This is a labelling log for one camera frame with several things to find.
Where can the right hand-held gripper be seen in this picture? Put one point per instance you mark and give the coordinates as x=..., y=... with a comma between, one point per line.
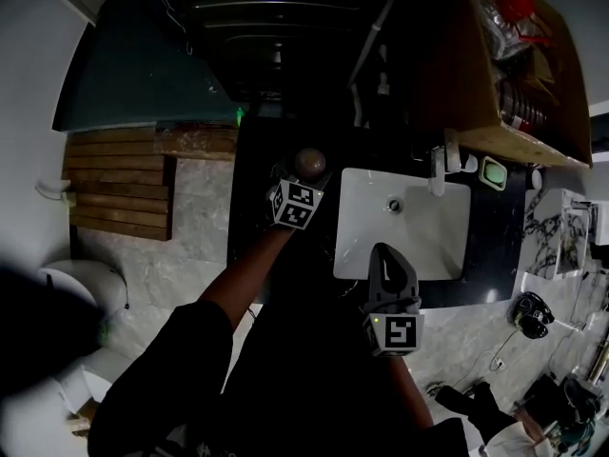
x=397, y=329

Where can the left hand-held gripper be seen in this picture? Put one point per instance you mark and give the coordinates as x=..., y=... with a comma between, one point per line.
x=295, y=205

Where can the person's right forearm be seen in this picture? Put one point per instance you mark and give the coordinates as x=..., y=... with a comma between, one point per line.
x=411, y=388

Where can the person's left forearm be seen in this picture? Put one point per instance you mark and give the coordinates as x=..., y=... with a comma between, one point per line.
x=247, y=274

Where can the white rectangular sink basin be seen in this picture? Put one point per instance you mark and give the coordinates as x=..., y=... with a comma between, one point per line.
x=428, y=236

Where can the black marble vanity counter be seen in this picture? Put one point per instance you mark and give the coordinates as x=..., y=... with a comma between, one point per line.
x=495, y=255

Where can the brown wooden board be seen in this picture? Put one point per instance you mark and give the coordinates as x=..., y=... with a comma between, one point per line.
x=200, y=143

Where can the chrome faucet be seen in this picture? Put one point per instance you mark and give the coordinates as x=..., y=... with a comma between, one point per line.
x=440, y=164

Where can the white drain pipe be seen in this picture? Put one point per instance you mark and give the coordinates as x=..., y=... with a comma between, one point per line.
x=368, y=55

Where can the small white round container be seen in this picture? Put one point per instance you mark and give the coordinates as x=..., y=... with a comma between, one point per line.
x=470, y=162

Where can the black headset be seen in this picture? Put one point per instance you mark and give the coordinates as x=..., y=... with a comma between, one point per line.
x=533, y=314

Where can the green soap dish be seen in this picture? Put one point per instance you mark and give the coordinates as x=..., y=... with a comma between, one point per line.
x=494, y=173

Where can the black ribbed appliance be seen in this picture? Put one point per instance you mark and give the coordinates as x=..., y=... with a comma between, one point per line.
x=266, y=31

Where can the person's black clothing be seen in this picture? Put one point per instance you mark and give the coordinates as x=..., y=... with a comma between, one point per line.
x=285, y=388

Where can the white marble-patterned cabinet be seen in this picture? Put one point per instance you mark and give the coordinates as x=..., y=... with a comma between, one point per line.
x=568, y=236

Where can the dark wooden slatted step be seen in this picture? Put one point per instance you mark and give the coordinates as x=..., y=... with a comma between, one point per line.
x=119, y=184

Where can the large cardboard box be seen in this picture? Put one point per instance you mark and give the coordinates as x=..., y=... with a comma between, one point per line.
x=457, y=65

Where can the pile of dark bags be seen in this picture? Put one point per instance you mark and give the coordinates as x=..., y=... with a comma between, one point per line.
x=575, y=407

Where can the white round trash can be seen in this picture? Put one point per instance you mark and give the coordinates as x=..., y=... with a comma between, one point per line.
x=83, y=286

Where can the red plastic bag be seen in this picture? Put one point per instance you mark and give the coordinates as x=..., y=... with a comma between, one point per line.
x=518, y=3

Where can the white wall pipe fitting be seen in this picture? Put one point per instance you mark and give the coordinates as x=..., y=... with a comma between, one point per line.
x=57, y=191

